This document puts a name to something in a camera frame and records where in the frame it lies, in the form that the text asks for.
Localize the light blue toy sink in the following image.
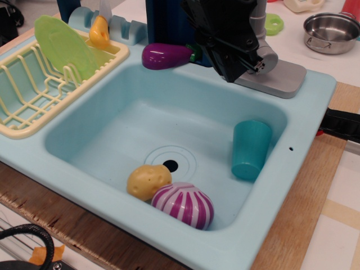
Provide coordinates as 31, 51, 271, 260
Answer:
1, 45, 336, 269

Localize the orange tape piece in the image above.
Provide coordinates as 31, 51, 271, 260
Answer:
29, 245, 65, 266

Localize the black clamp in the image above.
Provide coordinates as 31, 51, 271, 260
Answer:
318, 108, 359, 143

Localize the black braided cable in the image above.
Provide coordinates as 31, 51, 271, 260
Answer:
0, 224, 55, 270

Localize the yellow toy pear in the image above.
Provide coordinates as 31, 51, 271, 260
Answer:
89, 15, 110, 50

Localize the yellow dish rack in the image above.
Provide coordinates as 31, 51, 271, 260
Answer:
1, 31, 130, 139

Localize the cream plastic toy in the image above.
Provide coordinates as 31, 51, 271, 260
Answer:
283, 0, 325, 13

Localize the wooden board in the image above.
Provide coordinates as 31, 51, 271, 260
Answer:
0, 12, 360, 270

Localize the purple toy eggplant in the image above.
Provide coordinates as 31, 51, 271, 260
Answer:
142, 43, 203, 70

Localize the yellow toy potato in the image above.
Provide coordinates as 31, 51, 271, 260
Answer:
127, 164, 172, 201

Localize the green toy ring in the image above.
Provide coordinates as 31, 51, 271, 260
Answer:
264, 13, 285, 37

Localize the steel pot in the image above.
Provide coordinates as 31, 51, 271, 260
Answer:
303, 13, 359, 55

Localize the teal plastic cup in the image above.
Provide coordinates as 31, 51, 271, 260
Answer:
231, 120, 272, 181

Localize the black object top left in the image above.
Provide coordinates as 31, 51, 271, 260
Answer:
1, 1, 25, 47

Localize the red container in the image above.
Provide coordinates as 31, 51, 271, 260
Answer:
341, 0, 360, 16

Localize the green plastic plate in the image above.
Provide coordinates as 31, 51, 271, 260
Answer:
34, 15, 100, 80

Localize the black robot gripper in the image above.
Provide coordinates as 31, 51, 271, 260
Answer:
181, 1, 263, 83

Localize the dark blue box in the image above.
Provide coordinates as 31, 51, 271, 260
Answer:
146, 1, 212, 68

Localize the grey toy faucet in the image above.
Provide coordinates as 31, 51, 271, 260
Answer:
235, 1, 307, 98

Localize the light blue utensil holder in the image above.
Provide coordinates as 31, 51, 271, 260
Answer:
68, 7, 148, 46

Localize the purple striped toy onion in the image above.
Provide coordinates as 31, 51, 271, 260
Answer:
151, 182, 215, 230

